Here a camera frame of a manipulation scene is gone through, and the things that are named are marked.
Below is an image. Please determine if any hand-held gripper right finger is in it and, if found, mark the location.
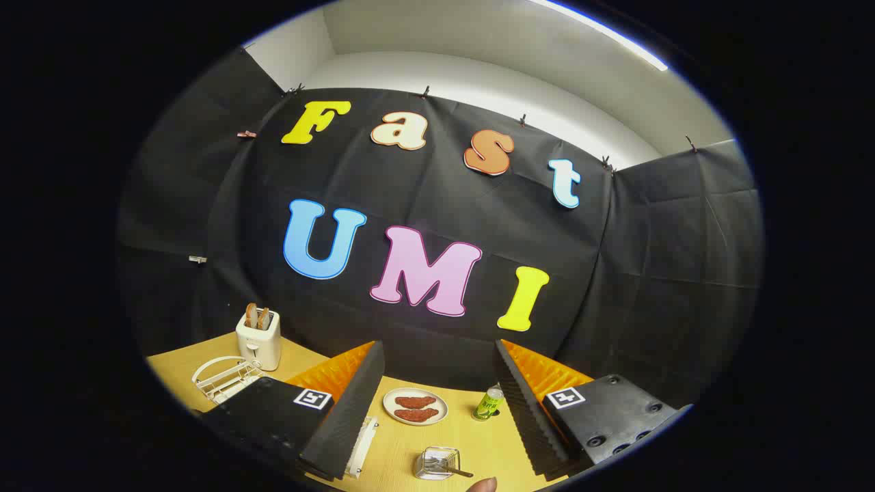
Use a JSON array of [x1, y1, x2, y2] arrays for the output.
[[494, 339, 692, 482]]

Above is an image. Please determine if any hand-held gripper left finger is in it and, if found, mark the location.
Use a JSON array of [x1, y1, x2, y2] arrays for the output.
[[193, 340, 386, 482]]

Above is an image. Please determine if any white toaster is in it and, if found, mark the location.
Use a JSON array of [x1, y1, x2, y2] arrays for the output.
[[236, 303, 282, 372]]

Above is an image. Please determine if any white round plate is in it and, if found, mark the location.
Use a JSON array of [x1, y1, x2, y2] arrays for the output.
[[383, 387, 448, 426]]

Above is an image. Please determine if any small metal wire basket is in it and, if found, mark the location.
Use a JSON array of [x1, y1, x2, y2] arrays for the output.
[[415, 446, 461, 481]]

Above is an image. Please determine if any white wire dish rack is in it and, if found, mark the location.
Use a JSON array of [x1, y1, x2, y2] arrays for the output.
[[191, 355, 381, 479]]

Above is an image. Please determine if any green drink bottle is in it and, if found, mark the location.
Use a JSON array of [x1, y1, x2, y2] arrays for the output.
[[472, 384, 507, 422]]

